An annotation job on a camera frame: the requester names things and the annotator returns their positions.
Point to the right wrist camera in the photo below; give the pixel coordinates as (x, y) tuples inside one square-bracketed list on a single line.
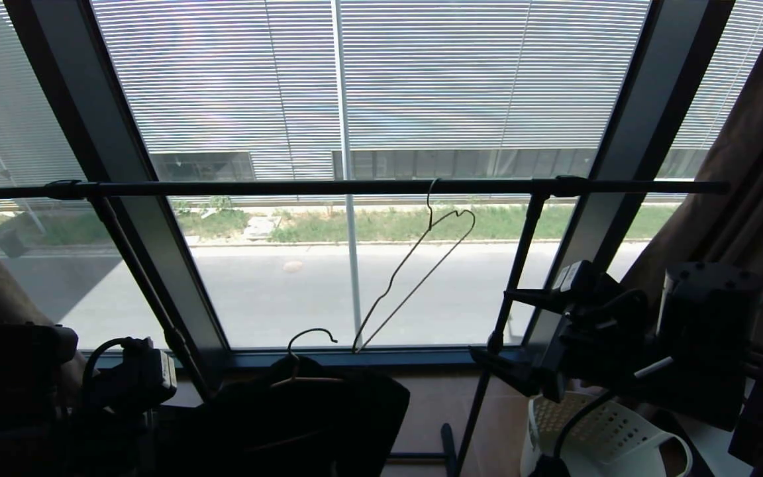
[(573, 277)]

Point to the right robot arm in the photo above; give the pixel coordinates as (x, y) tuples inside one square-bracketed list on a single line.
[(706, 331)]

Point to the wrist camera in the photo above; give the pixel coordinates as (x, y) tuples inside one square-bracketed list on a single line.
[(573, 277), (153, 371)]

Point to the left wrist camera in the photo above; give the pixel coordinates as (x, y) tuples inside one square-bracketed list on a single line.
[(153, 371)]

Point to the pink clothes hanger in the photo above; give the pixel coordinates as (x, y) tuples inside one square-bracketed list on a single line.
[(430, 205), (294, 361)]

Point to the window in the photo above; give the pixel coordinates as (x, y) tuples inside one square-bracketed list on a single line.
[(421, 79)]

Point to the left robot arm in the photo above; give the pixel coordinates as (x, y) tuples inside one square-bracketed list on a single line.
[(17, 397)]

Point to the white laundry basket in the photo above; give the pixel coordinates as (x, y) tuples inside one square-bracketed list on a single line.
[(613, 430)]

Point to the black clothes rack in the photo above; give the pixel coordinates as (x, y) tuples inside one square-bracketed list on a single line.
[(355, 187)]

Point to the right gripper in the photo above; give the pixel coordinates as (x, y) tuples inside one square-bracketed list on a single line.
[(593, 351)]

